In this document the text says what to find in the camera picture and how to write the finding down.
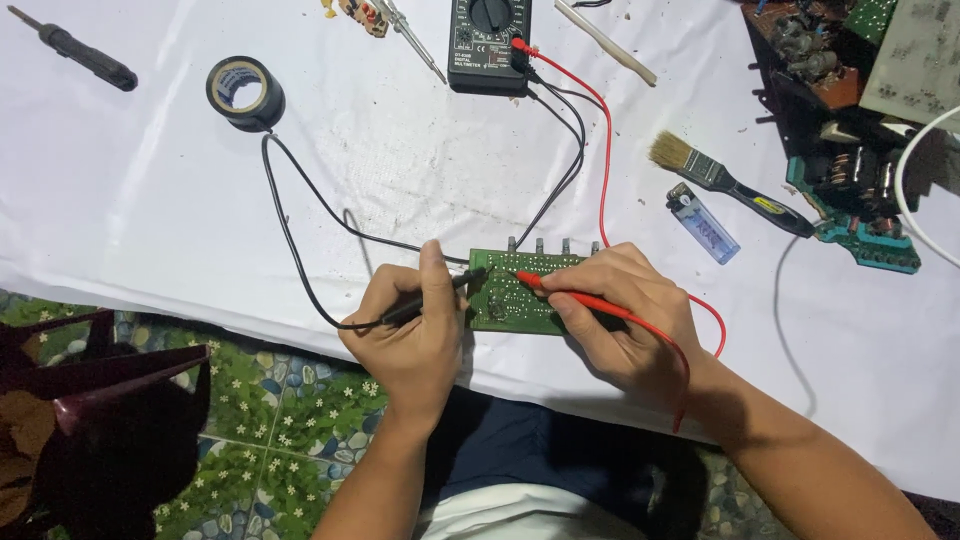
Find red probe cable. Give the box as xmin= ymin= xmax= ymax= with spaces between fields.
xmin=511 ymin=37 xmax=728 ymax=435

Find small yellow red component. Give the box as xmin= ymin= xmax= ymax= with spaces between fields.
xmin=321 ymin=0 xmax=392 ymax=39

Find white cable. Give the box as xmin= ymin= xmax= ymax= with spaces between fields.
xmin=894 ymin=105 xmax=960 ymax=270

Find brown circuit board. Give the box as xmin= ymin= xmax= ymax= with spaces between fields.
xmin=740 ymin=0 xmax=864 ymax=113

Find dark maroon plastic chair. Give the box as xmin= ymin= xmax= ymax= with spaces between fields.
xmin=0 ymin=306 xmax=213 ymax=540

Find person's right hand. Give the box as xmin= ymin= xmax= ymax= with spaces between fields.
xmin=536 ymin=241 xmax=708 ymax=411

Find blue transparent lighter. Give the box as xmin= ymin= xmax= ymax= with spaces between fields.
xmin=666 ymin=181 xmax=742 ymax=267

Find small green circuit board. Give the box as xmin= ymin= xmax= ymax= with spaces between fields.
xmin=843 ymin=0 xmax=900 ymax=47

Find black digital multimeter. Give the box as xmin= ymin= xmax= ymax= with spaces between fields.
xmin=447 ymin=0 xmax=534 ymax=98

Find white tablecloth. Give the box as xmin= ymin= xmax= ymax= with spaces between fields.
xmin=0 ymin=0 xmax=960 ymax=505

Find red multimeter probe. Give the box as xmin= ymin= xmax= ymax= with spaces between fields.
xmin=515 ymin=270 xmax=636 ymax=322

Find black multimeter probe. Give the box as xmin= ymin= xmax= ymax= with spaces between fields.
xmin=378 ymin=267 xmax=491 ymax=328

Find white stick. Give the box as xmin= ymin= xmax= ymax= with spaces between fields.
xmin=553 ymin=0 xmax=660 ymax=88

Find beige perforated circuit board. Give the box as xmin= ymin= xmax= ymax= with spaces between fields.
xmin=858 ymin=0 xmax=960 ymax=135

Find white shirt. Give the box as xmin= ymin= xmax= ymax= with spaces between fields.
xmin=414 ymin=483 xmax=633 ymax=540

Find teal circuit board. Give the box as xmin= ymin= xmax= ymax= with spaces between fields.
xmin=785 ymin=146 xmax=923 ymax=276

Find navy blue shorts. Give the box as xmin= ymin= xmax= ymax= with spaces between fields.
xmin=418 ymin=385 xmax=711 ymax=528

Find black electrical tape roll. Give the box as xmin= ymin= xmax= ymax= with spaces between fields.
xmin=205 ymin=55 xmax=287 ymax=135

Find person's left hand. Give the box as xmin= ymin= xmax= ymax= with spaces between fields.
xmin=337 ymin=240 xmax=471 ymax=436

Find black-handled screwdriver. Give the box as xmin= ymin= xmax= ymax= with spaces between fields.
xmin=6 ymin=5 xmax=140 ymax=93

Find black probe cable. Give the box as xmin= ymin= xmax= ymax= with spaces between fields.
xmin=260 ymin=63 xmax=588 ymax=332

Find black-handled paintbrush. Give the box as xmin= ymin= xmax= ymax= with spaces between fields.
xmin=648 ymin=130 xmax=817 ymax=240

